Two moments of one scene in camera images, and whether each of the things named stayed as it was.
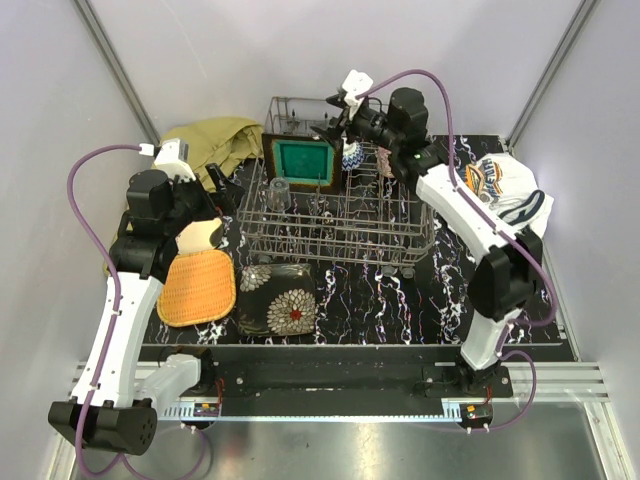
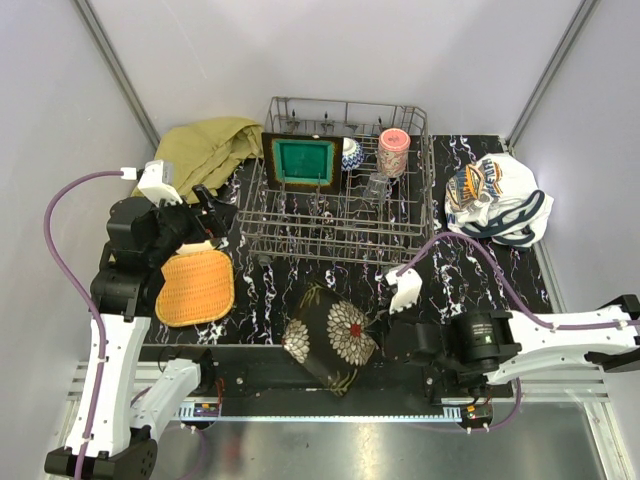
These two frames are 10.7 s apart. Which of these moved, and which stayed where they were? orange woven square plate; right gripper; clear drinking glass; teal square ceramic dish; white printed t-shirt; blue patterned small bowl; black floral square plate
Moved: right gripper; clear drinking glass; black floral square plate
Stayed: teal square ceramic dish; orange woven square plate; white printed t-shirt; blue patterned small bowl
